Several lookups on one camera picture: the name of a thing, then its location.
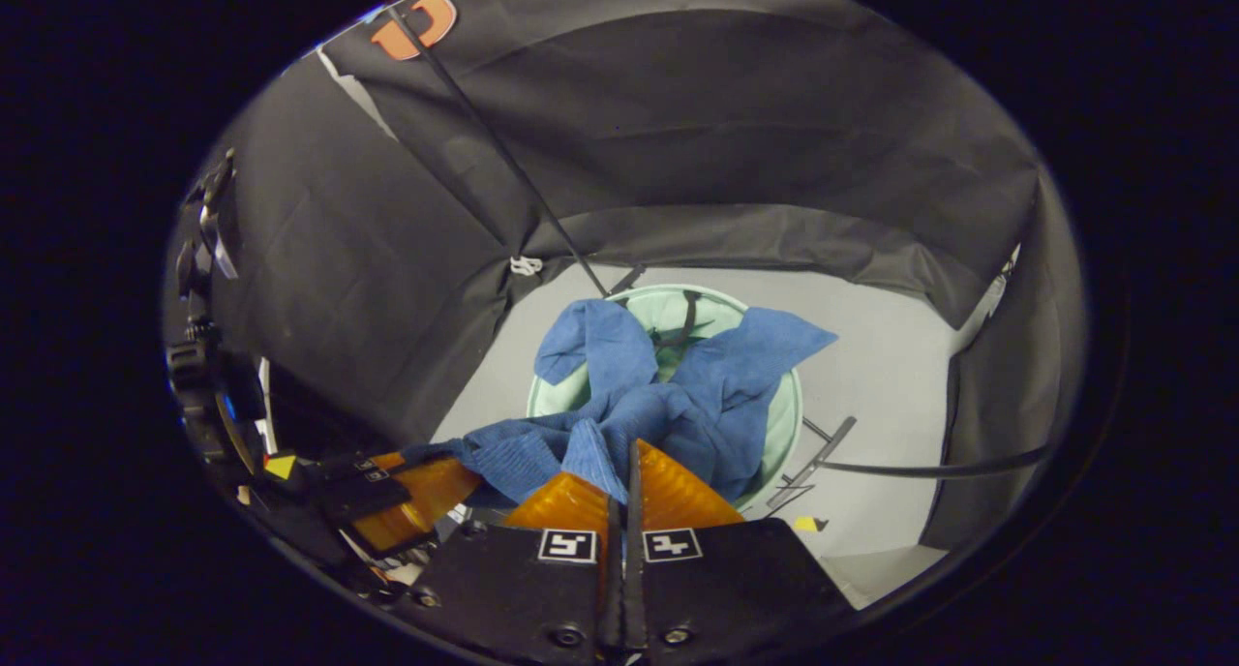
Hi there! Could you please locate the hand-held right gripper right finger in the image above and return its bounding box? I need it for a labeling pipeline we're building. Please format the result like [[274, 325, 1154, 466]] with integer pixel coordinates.
[[626, 440, 859, 666]]

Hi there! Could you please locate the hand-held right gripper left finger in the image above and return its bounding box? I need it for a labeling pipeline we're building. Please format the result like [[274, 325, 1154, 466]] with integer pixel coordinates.
[[392, 472, 621, 666]]

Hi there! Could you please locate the blue jacket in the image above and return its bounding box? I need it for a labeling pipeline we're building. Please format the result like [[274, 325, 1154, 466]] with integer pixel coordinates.
[[402, 298, 839, 508]]

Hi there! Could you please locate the green laundry hamper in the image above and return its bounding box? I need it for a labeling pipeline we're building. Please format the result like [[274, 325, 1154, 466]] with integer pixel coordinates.
[[526, 284, 804, 512]]

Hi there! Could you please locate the black clothes rack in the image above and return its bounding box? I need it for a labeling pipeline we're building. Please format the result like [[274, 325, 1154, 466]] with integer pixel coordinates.
[[385, 6, 1053, 512]]

